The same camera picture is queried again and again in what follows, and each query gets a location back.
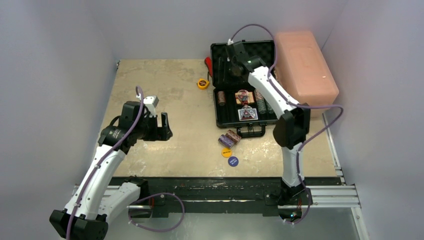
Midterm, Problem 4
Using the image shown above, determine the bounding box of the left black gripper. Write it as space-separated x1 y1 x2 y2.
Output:
134 112 172 141

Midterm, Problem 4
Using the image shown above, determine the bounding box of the brown poker chip roll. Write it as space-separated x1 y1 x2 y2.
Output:
217 91 226 106

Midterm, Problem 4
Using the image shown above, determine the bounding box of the purple poker chip roll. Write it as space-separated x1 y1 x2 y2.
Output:
218 134 235 149

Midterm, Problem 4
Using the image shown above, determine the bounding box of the red black chip roll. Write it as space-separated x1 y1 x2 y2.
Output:
225 129 242 144

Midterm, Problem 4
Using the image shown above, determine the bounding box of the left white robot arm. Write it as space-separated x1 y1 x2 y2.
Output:
49 101 173 240

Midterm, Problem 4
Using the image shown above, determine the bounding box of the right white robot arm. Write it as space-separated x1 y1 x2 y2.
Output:
224 41 311 204

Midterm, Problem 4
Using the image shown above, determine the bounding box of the yellow tape measure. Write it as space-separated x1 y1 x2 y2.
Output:
196 78 210 90

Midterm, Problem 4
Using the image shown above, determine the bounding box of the clear round dealer button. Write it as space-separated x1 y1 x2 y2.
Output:
237 89 250 102

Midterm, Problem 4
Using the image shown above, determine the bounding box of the black poker case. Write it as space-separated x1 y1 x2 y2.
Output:
210 42 277 138

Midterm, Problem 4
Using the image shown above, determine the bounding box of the pink poker chip roll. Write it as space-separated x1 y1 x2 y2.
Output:
254 89 264 103

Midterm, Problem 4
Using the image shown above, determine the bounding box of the clear all in triangle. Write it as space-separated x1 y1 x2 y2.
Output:
240 105 256 120

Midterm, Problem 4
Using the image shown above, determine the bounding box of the blue card deck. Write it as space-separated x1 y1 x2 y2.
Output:
237 108 259 121

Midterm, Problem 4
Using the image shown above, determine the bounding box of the dark green chip roll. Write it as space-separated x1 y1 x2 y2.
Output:
265 101 274 114

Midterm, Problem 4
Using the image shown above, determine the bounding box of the yellow big blind button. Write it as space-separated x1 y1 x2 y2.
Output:
221 147 233 158

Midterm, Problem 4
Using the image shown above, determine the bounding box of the blue small blind button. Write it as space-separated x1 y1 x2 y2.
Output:
227 156 240 167

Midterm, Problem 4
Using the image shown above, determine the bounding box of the pink plastic storage box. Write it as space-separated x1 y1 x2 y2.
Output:
274 31 339 118

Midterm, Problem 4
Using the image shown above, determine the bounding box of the red handled tool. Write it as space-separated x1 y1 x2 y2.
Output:
204 56 213 77

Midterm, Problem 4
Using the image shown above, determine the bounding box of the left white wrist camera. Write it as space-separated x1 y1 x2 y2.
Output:
136 94 159 118

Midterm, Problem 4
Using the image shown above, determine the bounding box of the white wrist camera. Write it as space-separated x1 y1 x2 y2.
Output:
227 38 234 46
136 94 159 118

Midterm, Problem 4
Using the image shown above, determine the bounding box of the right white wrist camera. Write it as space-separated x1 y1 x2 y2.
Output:
227 38 234 46

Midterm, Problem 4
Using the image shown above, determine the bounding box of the black table rail frame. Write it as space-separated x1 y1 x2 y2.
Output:
67 176 362 220

